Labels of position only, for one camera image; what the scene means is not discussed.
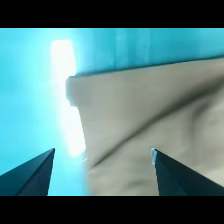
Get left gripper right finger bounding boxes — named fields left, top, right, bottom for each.
left=151, top=147, right=224, bottom=197

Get beige garment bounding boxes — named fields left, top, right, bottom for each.
left=65, top=57, right=224, bottom=197

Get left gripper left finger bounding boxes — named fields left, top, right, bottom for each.
left=0, top=147, right=56, bottom=197

